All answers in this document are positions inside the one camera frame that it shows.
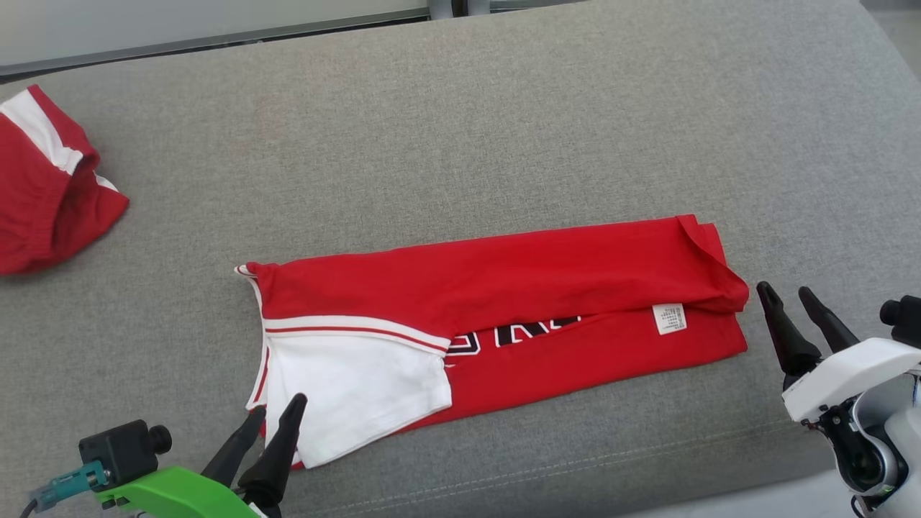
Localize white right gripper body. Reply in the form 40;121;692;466
782;338;921;424

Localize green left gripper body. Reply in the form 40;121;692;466
96;466;261;518

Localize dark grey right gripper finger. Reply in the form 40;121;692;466
798;286;861;353
756;281;822;376

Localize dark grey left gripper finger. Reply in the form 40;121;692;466
200;405;267;489
238;393;309;508

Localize red white basketball jersey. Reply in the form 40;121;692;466
235;214;750;470

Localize red shorts with white stripe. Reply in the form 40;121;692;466
0;84;130;276

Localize grey fabric sofa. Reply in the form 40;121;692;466
0;0;921;518

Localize left cable with teal plug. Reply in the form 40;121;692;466
18;460;110;518

